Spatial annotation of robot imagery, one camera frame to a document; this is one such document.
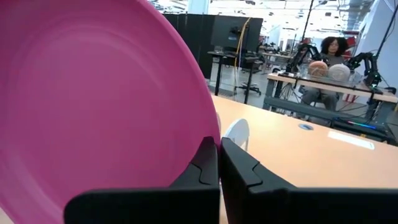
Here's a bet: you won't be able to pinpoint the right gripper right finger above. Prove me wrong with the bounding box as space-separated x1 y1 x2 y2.
220 137 398 224

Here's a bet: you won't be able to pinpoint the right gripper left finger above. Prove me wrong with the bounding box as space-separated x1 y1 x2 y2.
63 136 221 224

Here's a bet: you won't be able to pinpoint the small white plate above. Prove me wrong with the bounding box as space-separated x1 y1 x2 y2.
223 118 251 152

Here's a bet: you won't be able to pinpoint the pink plate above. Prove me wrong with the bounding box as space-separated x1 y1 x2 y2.
0 0 221 224

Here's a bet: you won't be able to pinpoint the orange desk top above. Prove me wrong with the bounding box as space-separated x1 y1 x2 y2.
211 95 398 189

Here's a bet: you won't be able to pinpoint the white desk outlet cover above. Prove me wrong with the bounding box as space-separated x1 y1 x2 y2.
328 130 376 151

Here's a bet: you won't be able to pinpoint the black box coloured lights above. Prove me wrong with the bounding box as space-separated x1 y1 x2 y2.
331 116 398 146

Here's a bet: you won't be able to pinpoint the background wooden table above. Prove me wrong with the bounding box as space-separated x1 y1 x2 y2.
262 72 398 125

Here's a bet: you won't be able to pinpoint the background brown plate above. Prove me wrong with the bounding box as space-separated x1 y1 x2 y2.
307 60 329 78

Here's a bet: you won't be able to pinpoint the background white plate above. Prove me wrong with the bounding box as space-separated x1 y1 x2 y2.
327 63 351 82

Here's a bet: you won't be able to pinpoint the black office chair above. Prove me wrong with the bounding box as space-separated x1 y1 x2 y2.
236 51 264 96

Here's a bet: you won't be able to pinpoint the black monitor desk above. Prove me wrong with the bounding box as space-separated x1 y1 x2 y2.
207 51 259 105

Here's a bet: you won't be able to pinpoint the black room divider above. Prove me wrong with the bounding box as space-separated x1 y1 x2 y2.
163 12 215 80

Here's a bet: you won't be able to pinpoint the person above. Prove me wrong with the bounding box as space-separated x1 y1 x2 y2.
300 36 351 112

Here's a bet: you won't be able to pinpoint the large black monitor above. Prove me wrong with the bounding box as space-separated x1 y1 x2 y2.
210 14 264 53

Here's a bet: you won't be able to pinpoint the yellow hanging cable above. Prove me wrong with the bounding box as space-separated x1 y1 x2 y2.
234 17 251 68

